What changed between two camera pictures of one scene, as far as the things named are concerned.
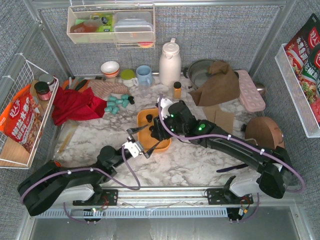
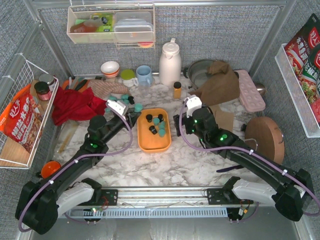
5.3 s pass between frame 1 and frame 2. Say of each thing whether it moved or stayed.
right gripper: moved
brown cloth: stayed
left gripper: moved
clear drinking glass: stayed
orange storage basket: stayed
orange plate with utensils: stayed
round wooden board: stayed
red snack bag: stayed
